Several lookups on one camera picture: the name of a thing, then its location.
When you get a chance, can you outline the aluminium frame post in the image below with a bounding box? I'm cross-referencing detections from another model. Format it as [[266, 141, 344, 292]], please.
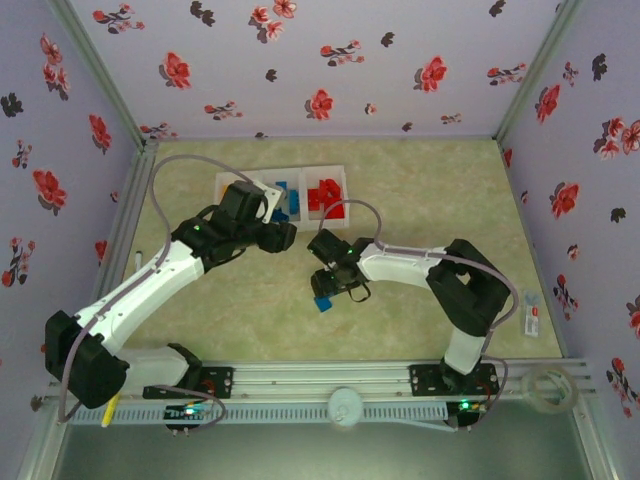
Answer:
[[492, 0, 586, 144], [47, 0, 151, 146]]

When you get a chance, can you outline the yellow pen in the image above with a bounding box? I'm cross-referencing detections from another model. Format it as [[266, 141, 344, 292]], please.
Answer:
[[101, 392, 123, 429]]

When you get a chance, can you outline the aluminium side rail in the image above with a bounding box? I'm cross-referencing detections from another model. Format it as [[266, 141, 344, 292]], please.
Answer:
[[74, 138, 160, 364]]

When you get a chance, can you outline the aluminium mounting rail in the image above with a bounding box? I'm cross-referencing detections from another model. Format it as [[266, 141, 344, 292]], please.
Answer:
[[47, 357, 594, 401]]

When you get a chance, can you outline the white slotted cable duct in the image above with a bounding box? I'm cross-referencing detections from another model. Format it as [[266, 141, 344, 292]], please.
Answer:
[[66, 403, 449, 426]]

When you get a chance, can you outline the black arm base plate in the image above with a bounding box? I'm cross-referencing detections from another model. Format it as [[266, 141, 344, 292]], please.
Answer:
[[143, 366, 235, 400], [408, 363, 501, 397]]

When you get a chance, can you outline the clear packet red label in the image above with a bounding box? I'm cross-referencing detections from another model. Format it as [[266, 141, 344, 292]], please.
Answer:
[[522, 288, 545, 339]]

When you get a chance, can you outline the left arm grey cable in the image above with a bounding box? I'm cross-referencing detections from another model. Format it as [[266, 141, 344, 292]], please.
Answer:
[[57, 154, 257, 434]]

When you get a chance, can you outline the small circuit board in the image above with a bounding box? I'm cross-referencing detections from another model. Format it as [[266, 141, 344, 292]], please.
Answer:
[[447, 399, 489, 429], [164, 402, 211, 431]]

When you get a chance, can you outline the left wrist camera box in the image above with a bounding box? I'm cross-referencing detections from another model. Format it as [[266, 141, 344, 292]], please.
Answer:
[[218, 180, 282, 224]]

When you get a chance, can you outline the white round knob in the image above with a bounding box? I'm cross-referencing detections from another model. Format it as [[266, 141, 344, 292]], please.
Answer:
[[327, 387, 362, 430]]

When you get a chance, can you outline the clear tape roll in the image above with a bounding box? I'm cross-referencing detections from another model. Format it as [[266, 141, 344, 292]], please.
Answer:
[[521, 367, 580, 416]]

